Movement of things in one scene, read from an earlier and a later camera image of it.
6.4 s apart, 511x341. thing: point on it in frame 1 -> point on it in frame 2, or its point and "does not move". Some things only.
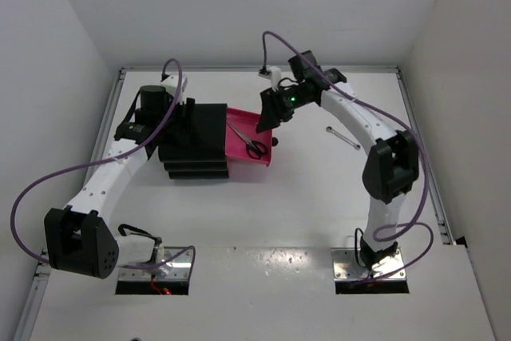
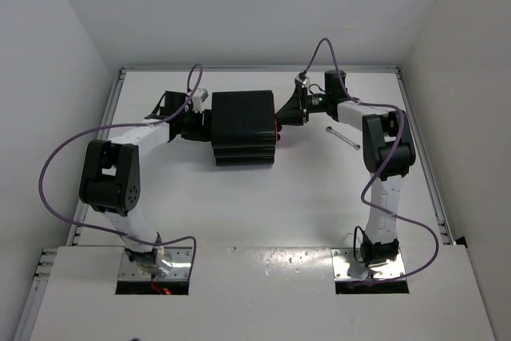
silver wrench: (343, 137) does not move
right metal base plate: (346, 267) does not move
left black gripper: (182, 124) does not move
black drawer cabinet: (204, 156) -> (243, 127)
